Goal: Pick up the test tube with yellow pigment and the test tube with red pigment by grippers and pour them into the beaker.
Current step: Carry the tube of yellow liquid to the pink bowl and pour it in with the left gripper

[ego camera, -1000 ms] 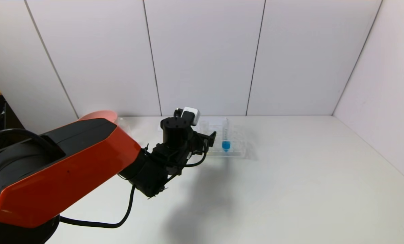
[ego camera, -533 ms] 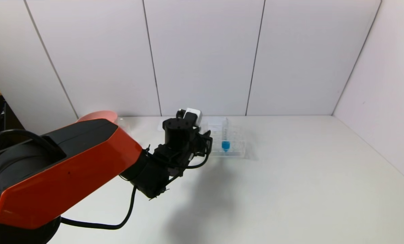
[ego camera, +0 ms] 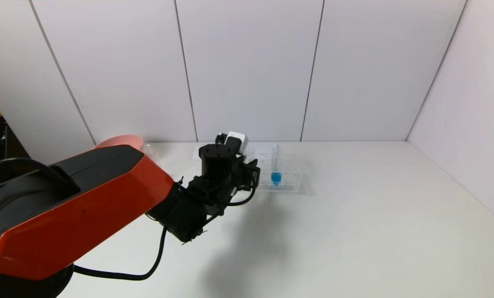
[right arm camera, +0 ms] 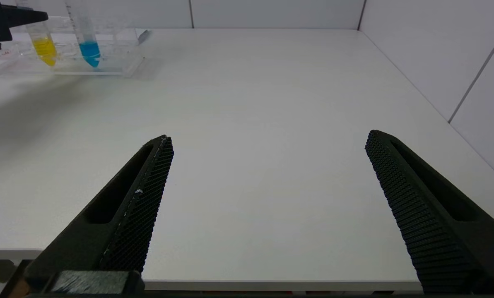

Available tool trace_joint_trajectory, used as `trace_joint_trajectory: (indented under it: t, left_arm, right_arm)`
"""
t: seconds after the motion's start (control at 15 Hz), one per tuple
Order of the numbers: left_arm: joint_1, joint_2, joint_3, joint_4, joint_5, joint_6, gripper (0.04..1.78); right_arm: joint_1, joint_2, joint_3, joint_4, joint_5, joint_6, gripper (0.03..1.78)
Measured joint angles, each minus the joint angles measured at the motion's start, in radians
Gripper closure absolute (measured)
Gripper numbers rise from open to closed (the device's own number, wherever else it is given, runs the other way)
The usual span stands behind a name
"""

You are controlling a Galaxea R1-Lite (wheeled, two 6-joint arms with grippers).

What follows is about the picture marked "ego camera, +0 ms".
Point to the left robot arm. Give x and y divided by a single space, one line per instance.
85 207

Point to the clear glass beaker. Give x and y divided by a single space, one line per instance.
151 151

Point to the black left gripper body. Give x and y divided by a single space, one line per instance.
249 176

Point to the clear acrylic test tube rack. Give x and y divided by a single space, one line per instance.
290 182

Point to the test tube with blue pigment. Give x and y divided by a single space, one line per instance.
276 177

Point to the pink bowl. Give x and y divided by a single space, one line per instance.
122 140

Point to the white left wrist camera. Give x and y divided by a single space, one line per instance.
236 140

